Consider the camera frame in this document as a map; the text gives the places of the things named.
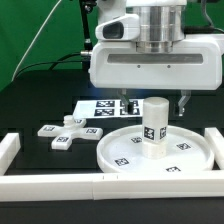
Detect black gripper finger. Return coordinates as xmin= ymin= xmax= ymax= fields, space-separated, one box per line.
xmin=120 ymin=89 xmax=131 ymax=114
xmin=176 ymin=90 xmax=191 ymax=117

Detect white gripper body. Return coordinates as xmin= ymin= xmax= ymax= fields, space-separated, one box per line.
xmin=89 ymin=34 xmax=223 ymax=90

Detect white round table top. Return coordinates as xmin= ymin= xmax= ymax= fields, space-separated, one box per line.
xmin=96 ymin=125 xmax=214 ymax=174

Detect white cross-shaped table base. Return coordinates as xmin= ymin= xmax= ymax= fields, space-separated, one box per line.
xmin=37 ymin=115 xmax=103 ymax=150

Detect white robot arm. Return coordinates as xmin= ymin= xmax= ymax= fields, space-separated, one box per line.
xmin=89 ymin=0 xmax=224 ymax=115

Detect white marker tag board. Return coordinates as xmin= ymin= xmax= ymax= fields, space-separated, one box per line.
xmin=73 ymin=99 xmax=143 ymax=119

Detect white right fence bar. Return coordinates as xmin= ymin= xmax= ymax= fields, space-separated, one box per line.
xmin=204 ymin=127 xmax=224 ymax=170

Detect white fence bar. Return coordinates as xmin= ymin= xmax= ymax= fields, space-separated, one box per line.
xmin=0 ymin=133 xmax=21 ymax=176
xmin=204 ymin=127 xmax=224 ymax=170
xmin=0 ymin=170 xmax=224 ymax=202

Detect white front fence bar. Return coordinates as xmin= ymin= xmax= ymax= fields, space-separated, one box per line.
xmin=0 ymin=170 xmax=224 ymax=202

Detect white left fence bar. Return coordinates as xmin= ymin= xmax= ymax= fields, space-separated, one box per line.
xmin=0 ymin=133 xmax=21 ymax=176

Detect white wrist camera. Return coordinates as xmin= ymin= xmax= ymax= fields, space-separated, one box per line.
xmin=95 ymin=14 xmax=140 ymax=41

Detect black cable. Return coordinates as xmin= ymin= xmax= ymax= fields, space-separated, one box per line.
xmin=11 ymin=53 xmax=94 ymax=83

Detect white cable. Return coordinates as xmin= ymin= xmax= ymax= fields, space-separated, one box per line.
xmin=11 ymin=0 xmax=64 ymax=73

